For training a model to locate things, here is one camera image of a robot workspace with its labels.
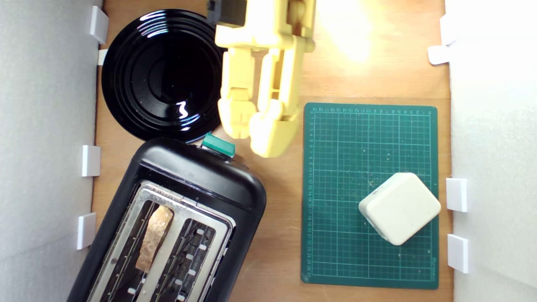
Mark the brown bread slice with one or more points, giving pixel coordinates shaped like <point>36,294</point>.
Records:
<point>155,235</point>

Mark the green toaster lever knob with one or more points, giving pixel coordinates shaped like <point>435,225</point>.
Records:
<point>219,145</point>

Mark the black two-slot toaster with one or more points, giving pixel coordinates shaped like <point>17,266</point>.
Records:
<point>197,172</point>

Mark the green cutting mat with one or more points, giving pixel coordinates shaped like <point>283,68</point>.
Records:
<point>344,167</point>

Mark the black round plate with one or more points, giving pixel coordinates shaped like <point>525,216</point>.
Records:
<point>168,75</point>

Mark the white square block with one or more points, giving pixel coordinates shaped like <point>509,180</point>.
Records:
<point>398,207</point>

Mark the white wall clip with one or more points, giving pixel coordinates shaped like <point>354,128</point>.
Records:
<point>445,30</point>
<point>91,160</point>
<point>458,253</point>
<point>456,195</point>
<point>439,55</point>
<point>86,230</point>
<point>98,24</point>

